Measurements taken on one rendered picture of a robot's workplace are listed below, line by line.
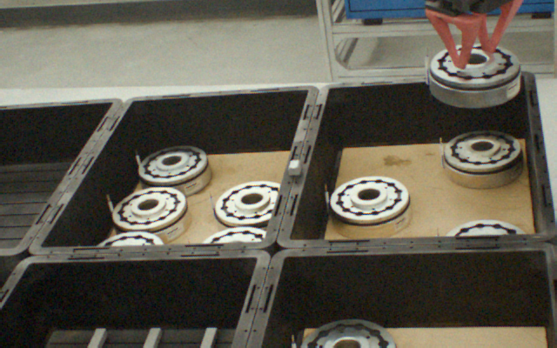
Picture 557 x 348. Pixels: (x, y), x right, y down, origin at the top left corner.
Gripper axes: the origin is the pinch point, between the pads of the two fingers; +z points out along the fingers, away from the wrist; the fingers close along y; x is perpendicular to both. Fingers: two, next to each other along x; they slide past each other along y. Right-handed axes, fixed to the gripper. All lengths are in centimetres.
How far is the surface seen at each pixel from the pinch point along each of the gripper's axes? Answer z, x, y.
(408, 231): 22.4, 3.4, -8.7
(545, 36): 109, 133, 196
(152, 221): 20.8, 28.6, -30.8
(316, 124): 13.2, 20.3, -8.2
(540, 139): 11.8, -5.7, 5.2
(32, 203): 25, 53, -38
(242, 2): 108, 258, 147
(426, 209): 22.5, 5.0, -3.6
